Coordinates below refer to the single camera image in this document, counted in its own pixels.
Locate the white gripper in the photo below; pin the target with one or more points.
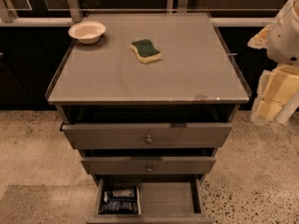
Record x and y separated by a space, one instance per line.
284 39

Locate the blue chip bag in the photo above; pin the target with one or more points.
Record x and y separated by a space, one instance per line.
120 200

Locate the grey drawer cabinet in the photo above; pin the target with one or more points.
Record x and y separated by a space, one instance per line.
195 68

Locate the top drawer knob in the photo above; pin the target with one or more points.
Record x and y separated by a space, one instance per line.
149 139

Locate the grey bottom drawer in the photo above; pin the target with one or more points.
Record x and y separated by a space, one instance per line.
161 199

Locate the grey drawer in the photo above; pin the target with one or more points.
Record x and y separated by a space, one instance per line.
170 126
161 199
165 161

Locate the grey top drawer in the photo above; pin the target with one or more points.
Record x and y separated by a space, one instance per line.
170 126

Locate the grey middle drawer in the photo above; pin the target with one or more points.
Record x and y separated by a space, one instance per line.
165 161

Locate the green yellow sponge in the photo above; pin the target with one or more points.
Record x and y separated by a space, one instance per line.
145 51

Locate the white paper bowl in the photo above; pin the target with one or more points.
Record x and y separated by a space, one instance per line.
87 32

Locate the white pipe post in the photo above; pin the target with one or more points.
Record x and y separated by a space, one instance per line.
288 109

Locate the metal window rail frame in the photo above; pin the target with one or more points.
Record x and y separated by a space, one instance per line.
64 22

